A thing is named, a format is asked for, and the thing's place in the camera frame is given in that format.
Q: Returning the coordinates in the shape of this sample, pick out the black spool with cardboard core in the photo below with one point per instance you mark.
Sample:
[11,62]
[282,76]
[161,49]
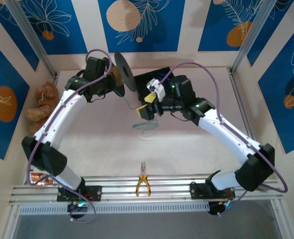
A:
[123,69]

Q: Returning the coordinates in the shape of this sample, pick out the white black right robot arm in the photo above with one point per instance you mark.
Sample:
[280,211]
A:
[226,129]

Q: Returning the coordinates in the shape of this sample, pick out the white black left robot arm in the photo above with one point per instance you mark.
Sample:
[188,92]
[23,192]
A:
[57,117]

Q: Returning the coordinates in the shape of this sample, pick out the black plastic bin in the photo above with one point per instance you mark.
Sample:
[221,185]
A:
[143,84]

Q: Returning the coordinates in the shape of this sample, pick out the brown teddy bear plush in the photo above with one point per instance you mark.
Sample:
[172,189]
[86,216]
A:
[43,104]

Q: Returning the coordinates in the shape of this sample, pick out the black base electronics box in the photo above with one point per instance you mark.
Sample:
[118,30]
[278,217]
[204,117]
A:
[74,207]
[215,207]

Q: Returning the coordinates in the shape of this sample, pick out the copper coloured roll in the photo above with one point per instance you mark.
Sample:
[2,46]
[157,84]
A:
[37,178]

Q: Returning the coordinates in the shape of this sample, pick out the aluminium table edge rail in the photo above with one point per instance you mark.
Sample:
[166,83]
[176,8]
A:
[240,99]

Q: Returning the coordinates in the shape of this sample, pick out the aluminium corner post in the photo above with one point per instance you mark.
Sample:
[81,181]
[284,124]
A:
[30,32]
[254,35]

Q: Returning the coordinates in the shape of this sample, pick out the aluminium rail frame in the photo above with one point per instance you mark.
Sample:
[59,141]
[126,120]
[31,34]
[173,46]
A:
[117,186]

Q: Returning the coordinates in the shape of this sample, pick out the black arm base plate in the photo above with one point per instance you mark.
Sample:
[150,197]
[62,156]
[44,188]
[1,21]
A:
[198,191]
[94,193]

